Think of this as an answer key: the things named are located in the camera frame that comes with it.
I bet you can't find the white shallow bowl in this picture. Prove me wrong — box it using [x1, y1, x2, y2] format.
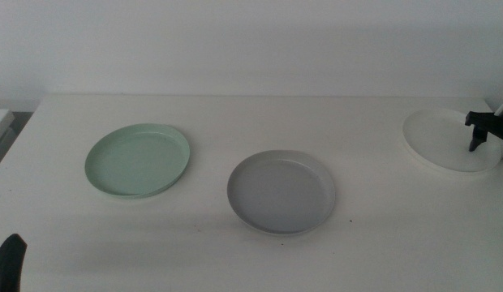
[402, 107, 502, 174]

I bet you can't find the pale green shallow bowl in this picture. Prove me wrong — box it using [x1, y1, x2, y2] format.
[84, 122, 191, 200]

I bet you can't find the grey shallow bowl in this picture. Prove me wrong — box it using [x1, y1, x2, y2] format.
[226, 149, 337, 236]

